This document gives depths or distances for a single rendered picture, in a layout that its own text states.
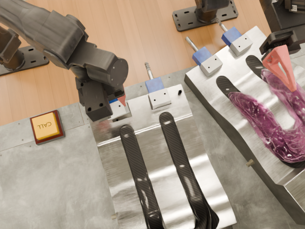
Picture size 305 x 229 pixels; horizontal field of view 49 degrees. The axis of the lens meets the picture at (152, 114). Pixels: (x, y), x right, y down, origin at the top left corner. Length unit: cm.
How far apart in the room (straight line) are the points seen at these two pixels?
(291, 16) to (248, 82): 38
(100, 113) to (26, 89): 43
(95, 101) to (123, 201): 28
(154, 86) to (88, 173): 30
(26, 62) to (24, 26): 44
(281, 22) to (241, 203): 52
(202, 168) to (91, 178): 31
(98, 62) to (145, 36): 45
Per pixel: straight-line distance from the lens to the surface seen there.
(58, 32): 63
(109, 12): 111
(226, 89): 96
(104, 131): 87
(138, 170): 86
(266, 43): 63
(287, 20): 63
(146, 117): 87
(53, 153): 98
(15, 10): 65
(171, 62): 103
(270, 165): 92
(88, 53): 65
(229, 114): 91
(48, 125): 96
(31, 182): 99
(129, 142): 87
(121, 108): 82
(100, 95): 68
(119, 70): 65
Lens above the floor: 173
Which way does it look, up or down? 75 degrees down
